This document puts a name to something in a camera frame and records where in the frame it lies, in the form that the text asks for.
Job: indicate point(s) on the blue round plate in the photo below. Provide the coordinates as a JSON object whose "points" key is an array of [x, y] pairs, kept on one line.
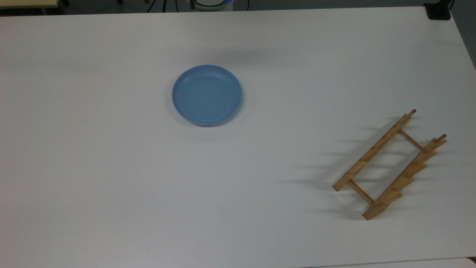
{"points": [[206, 95]]}

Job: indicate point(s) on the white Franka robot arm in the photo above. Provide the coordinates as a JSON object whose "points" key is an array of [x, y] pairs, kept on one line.
{"points": [[212, 5]]}

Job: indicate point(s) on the wooden plate rack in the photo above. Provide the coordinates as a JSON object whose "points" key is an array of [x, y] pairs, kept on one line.
{"points": [[372, 151]]}

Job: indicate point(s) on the black table clamp block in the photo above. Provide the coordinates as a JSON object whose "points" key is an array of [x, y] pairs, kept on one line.
{"points": [[438, 11]]}

